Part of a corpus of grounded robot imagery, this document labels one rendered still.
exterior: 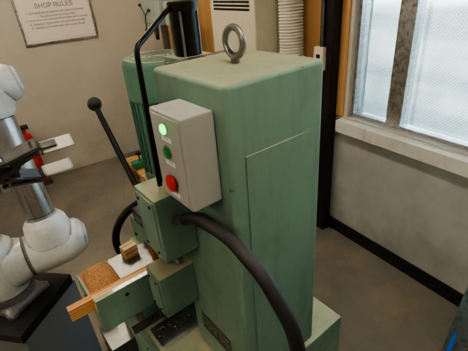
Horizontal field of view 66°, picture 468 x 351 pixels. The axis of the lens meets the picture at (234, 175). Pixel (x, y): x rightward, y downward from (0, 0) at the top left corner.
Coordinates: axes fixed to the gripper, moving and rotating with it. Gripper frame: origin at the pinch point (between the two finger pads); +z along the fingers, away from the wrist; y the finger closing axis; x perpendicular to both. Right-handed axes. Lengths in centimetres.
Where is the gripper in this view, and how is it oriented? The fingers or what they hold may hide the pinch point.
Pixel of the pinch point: (67, 152)
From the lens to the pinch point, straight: 98.7
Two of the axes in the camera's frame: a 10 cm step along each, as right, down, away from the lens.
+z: 7.8, -3.5, 5.1
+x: -4.9, -8.6, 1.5
